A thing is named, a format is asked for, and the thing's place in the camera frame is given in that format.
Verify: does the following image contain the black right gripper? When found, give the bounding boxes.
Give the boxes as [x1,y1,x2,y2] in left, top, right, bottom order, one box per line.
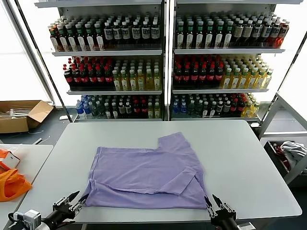
[204,194,237,227]

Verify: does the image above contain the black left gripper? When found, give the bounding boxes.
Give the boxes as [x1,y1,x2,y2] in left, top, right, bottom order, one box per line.
[43,191,86,226]

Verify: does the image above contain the purple printed t-shirt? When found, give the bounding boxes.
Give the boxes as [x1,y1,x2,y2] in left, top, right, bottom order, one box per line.
[85,131,209,209]

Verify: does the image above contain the grey white clothes pile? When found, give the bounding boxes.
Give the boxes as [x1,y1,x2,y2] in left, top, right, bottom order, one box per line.
[280,140,307,168]

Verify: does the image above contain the orange fabric bag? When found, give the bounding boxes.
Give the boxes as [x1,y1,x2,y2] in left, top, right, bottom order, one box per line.
[0,168,33,202]

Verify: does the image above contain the white floor stick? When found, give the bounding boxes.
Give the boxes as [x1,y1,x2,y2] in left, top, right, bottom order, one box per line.
[34,136,51,145]

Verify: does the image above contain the orange white carton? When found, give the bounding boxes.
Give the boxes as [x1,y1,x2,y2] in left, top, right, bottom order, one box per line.
[0,148,22,169]

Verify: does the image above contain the black storage bin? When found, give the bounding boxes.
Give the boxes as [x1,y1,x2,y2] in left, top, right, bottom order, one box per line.
[267,140,307,178]

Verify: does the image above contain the red striped cloth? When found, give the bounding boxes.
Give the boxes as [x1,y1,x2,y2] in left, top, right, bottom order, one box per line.
[273,143,292,171]

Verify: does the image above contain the open cardboard box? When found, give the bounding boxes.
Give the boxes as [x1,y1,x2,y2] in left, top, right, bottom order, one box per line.
[0,100,55,134]

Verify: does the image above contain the white packing sheets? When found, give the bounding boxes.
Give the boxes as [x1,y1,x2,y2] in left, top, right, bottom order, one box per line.
[0,108,33,119]

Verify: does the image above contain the grey metal rack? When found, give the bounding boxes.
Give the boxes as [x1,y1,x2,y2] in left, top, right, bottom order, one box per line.
[258,92,307,185]

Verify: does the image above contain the black slanted pole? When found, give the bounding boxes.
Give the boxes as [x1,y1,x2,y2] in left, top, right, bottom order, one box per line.
[15,0,73,122]
[260,30,307,122]

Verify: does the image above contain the grey metal shelf unit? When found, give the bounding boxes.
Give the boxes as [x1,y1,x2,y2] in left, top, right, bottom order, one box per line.
[167,0,307,123]
[34,0,168,122]

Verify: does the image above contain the green cap dark bottle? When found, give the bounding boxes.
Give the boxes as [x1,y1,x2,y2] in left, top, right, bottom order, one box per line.
[214,21,224,48]
[204,21,214,48]
[76,23,87,51]
[58,24,69,52]
[67,23,78,52]
[195,21,205,48]
[176,21,186,48]
[85,23,96,51]
[185,21,195,48]
[223,21,234,48]
[94,22,106,51]

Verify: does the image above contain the white cap dark bottle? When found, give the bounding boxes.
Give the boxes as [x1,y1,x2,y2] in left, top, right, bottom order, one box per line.
[270,20,281,47]
[131,21,142,48]
[150,20,161,48]
[261,20,272,47]
[112,21,122,48]
[141,20,151,48]
[121,21,131,48]
[104,21,114,48]
[252,20,263,47]

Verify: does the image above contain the beige label dark bottle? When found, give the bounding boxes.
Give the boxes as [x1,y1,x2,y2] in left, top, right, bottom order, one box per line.
[233,20,244,47]
[243,20,253,47]

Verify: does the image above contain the red drink bottle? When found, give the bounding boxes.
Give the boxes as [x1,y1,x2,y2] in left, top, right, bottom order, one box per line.
[278,20,290,47]

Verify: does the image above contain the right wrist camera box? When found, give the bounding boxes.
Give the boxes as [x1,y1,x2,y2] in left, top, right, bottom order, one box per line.
[237,222,255,230]

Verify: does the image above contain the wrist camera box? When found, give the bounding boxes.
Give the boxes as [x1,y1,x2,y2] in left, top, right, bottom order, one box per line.
[13,209,42,230]
[237,222,255,230]

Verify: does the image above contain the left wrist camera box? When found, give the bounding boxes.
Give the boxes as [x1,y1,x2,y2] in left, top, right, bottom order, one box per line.
[13,209,42,230]

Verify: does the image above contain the grey slanted window post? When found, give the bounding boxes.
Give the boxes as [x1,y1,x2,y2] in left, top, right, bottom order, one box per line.
[5,0,56,106]

